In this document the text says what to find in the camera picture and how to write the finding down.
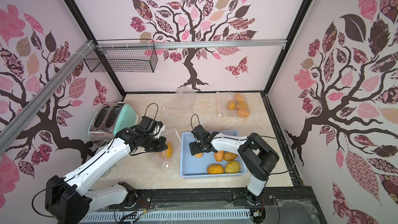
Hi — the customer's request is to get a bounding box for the clear zipper bag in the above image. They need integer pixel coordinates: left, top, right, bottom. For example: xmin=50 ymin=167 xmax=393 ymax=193
xmin=163 ymin=86 xmax=198 ymax=115
xmin=153 ymin=128 xmax=181 ymax=172
xmin=216 ymin=92 xmax=251 ymax=118

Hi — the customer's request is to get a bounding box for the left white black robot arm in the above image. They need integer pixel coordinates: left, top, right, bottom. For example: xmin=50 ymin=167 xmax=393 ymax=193
xmin=42 ymin=116 xmax=168 ymax=224

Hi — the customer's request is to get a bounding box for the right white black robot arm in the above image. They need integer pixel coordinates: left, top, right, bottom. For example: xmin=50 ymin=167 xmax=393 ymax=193
xmin=189 ymin=125 xmax=279 ymax=205

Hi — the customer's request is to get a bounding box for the light blue plastic basket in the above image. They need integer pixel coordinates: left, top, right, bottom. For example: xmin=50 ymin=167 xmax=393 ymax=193
xmin=180 ymin=132 xmax=247 ymax=179

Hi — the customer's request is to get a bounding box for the yellow green potato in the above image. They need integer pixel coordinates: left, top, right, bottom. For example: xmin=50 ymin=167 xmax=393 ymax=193
xmin=224 ymin=160 xmax=240 ymax=174

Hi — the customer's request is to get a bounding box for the mint green toaster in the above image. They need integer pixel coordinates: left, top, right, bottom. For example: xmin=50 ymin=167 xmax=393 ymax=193
xmin=88 ymin=102 xmax=140 ymax=147

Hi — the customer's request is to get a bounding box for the white vent strip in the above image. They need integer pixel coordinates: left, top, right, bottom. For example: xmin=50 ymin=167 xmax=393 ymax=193
xmin=80 ymin=209 xmax=251 ymax=224

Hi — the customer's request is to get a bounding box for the black wire basket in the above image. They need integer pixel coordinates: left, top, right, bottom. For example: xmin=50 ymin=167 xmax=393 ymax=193
xmin=84 ymin=39 xmax=158 ymax=73

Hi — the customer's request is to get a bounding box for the aluminium frame bar back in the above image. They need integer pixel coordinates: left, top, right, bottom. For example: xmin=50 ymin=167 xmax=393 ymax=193
xmin=96 ymin=39 xmax=287 ymax=50

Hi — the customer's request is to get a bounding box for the aluminium frame bar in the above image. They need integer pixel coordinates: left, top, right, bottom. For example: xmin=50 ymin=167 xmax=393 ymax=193
xmin=1 ymin=40 xmax=95 ymax=154
xmin=96 ymin=39 xmax=287 ymax=50

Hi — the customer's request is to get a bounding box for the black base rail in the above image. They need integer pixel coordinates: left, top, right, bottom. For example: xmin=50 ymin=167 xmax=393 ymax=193
xmin=57 ymin=186 xmax=327 ymax=224

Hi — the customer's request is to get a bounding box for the aluminium frame bar left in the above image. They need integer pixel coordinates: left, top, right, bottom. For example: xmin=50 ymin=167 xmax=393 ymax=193
xmin=1 ymin=40 xmax=95 ymax=154

